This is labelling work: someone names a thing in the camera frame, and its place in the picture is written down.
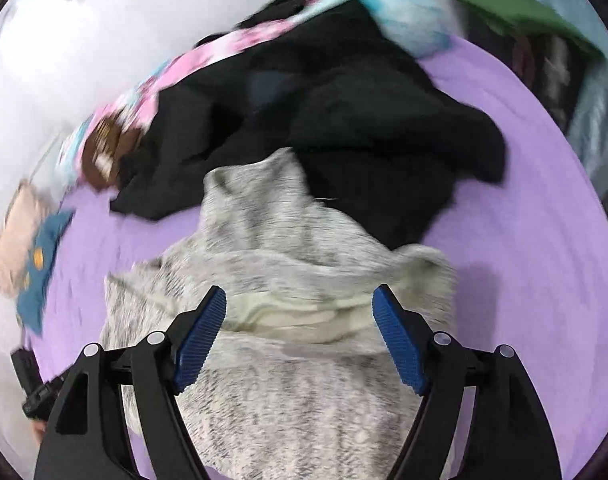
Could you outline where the green cloth on box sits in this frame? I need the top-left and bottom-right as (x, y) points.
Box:
(446, 0), (604, 58)

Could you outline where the floral rolled quilt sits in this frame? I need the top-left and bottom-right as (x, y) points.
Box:
(56, 0), (452, 176)

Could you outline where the small black garment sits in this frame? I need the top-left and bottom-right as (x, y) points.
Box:
(236, 0), (321, 28)

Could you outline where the brown garment with duck print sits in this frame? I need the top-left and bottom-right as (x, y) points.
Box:
(80, 115), (146, 192)

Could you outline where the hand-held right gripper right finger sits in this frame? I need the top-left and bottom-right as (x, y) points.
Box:
(372, 284), (563, 480)

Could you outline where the blue pillow with orange print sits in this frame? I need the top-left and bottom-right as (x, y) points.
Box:
(15, 209), (75, 336)

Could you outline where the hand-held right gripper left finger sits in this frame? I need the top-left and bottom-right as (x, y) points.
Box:
(33, 285), (228, 480)

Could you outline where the purple bed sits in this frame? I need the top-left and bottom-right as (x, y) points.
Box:
(21, 35), (608, 480)

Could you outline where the grey patterned jacket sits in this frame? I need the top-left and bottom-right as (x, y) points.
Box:
(99, 147), (459, 480)

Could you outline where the black coat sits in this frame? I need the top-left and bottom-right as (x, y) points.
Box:
(109, 0), (508, 252)

